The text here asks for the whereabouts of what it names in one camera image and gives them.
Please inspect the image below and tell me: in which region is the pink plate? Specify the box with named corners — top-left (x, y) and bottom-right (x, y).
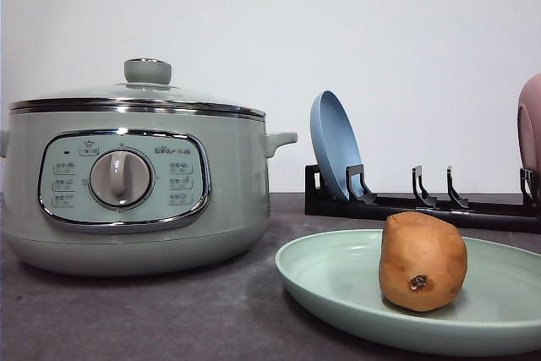
top-left (516, 73), bottom-right (541, 176)

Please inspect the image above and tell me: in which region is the brown potato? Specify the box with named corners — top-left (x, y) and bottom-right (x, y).
top-left (378, 211), bottom-right (469, 312)

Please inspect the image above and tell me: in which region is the green plate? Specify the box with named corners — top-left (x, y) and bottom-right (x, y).
top-left (275, 228), bottom-right (541, 346)

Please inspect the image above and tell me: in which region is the black plate rack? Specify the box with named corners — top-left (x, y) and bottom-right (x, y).
top-left (303, 161), bottom-right (541, 234)

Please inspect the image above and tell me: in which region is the green electric steamer pot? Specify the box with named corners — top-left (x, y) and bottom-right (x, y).
top-left (0, 107), bottom-right (298, 277)

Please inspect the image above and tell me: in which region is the glass lid with green knob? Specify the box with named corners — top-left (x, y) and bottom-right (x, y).
top-left (8, 57), bottom-right (266, 119)

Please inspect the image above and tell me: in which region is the blue plate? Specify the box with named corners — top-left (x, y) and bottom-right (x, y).
top-left (309, 89), bottom-right (364, 201)

